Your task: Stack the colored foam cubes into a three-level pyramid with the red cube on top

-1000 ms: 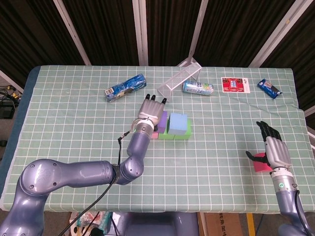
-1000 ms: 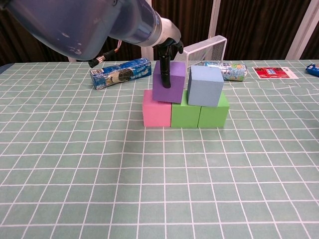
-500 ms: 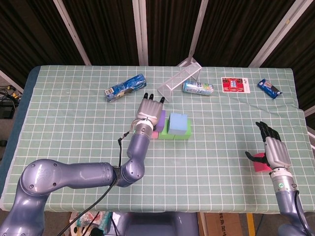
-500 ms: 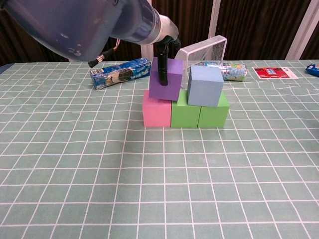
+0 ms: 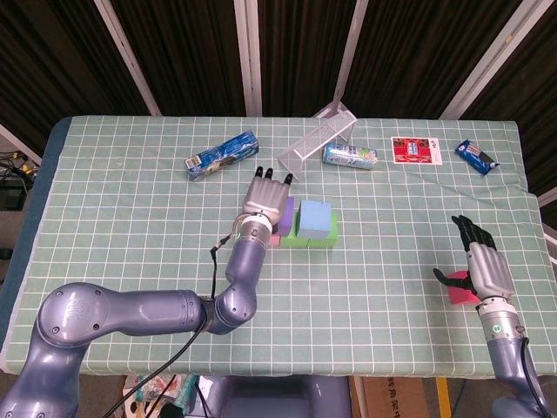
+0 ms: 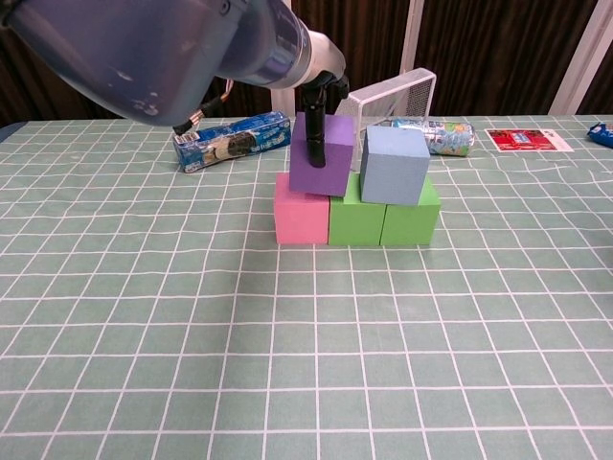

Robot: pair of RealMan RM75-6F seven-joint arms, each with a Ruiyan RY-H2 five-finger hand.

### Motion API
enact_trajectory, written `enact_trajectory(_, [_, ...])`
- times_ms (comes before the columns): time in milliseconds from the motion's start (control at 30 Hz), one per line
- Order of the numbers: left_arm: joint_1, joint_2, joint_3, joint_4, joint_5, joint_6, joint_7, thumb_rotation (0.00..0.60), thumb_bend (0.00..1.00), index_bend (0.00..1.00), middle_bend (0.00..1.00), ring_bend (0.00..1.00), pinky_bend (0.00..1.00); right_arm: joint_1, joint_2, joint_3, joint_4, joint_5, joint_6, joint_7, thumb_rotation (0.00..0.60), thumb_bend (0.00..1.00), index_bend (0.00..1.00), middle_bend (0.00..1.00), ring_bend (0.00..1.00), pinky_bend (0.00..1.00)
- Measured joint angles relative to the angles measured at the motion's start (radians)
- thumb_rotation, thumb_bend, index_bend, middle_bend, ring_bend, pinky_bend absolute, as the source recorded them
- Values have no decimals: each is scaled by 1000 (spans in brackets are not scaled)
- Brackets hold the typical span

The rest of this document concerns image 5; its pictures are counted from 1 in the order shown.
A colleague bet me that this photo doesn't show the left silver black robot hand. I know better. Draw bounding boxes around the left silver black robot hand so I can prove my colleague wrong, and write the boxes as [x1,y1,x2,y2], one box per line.
[241,165,294,234]

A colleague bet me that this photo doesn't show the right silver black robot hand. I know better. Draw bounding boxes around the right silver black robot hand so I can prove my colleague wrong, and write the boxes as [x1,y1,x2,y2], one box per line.
[433,214,515,306]

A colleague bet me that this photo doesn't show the purple foam cube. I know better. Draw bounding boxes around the purple foam cube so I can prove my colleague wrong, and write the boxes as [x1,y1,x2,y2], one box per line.
[274,195,296,237]

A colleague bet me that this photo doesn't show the red foam cube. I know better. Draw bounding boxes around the red foam cube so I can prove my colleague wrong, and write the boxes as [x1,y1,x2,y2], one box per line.
[447,269,480,306]

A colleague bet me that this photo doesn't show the green foam cube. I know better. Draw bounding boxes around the green foam cube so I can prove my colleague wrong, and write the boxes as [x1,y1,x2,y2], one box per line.
[279,211,311,249]
[307,211,339,250]

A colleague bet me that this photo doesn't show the light blue foam cube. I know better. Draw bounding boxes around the light blue foam cube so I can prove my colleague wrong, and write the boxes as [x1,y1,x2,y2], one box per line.
[295,199,333,241]

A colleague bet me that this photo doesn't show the long blue cookie package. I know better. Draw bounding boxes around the long blue cookie package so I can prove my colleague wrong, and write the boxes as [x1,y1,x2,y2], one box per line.
[185,129,261,182]

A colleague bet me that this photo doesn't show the small dark blue cookie packet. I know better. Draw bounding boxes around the small dark blue cookie packet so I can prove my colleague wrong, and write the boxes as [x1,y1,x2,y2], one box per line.
[454,138,501,177]

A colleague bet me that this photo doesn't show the green checked tablecloth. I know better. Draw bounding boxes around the green checked tablecloth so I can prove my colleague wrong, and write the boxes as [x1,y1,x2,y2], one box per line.
[0,114,552,379]

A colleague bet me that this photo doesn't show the red white printed card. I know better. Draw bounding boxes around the red white printed card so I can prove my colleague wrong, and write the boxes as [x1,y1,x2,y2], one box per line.
[390,135,444,166]

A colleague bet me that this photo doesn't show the dark brown curtain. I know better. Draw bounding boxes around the dark brown curtain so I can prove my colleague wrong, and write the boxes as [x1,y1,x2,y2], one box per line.
[0,0,557,197]

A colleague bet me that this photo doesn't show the brown cardboard box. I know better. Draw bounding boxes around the brown cardboard box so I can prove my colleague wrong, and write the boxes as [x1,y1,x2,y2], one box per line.
[360,376,440,418]

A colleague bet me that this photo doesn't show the blue grey robot torso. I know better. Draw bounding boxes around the blue grey robot torso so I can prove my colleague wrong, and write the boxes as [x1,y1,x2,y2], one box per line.
[191,374,352,418]

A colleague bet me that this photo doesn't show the teal snack bag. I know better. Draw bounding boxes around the teal snack bag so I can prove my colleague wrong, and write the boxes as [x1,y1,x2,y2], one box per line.
[134,374,199,415]

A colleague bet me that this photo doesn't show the white printed paper bag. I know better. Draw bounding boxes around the white printed paper bag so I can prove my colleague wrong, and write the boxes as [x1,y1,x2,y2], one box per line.
[113,376,144,418]

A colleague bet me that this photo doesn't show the black equipment box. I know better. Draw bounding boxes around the black equipment box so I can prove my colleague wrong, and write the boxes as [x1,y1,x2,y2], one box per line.
[0,182,31,210]

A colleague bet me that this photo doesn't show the white wire mesh rack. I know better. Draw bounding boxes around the white wire mesh rack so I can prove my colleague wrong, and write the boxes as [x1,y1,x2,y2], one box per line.
[277,109,359,181]

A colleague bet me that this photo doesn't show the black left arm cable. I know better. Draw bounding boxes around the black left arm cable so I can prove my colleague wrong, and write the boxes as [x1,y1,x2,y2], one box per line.
[102,233,232,418]

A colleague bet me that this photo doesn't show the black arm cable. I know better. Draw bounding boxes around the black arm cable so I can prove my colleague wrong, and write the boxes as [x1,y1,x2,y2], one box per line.
[517,337,552,418]
[102,233,232,418]

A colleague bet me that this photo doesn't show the white metal frame bar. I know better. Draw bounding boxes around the white metal frame bar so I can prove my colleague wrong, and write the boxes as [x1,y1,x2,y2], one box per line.
[0,124,44,165]
[537,186,557,266]

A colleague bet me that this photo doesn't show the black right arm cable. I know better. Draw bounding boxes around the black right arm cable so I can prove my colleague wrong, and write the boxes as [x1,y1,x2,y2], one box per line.
[517,337,552,418]

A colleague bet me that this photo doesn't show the white metal frame post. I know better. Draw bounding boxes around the white metal frame post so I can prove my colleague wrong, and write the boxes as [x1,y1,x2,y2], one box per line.
[439,0,537,119]
[233,0,264,117]
[93,0,163,117]
[332,0,372,117]

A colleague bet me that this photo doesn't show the tangled cable bundle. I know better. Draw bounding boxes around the tangled cable bundle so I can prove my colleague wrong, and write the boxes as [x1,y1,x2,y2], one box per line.
[0,150,39,184]

